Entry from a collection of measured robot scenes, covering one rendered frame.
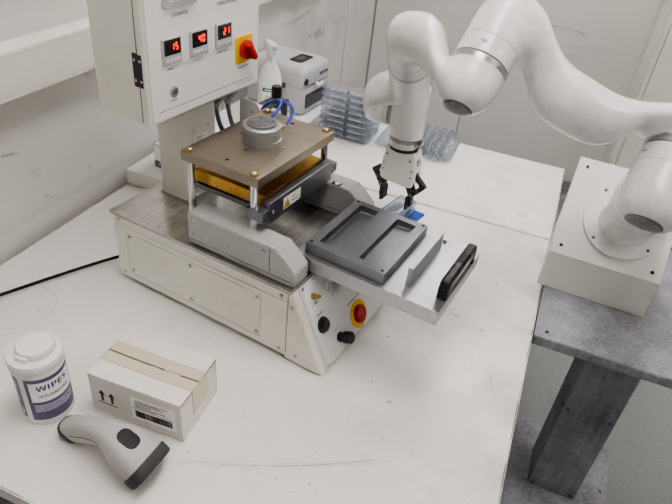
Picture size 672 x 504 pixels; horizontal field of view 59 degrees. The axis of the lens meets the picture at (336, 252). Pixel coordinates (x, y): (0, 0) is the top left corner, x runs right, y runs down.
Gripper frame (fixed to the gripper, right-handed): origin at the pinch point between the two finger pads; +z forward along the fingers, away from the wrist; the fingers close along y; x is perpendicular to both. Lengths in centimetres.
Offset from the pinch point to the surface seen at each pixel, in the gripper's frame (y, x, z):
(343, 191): -2.9, 31.4, -16.2
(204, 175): 15, 55, -22
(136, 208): 31, 60, -10
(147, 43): 21, 61, -47
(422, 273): -29, 43, -14
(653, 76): -32, -170, -3
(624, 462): -82, -36, 84
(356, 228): -12.1, 39.8, -14.8
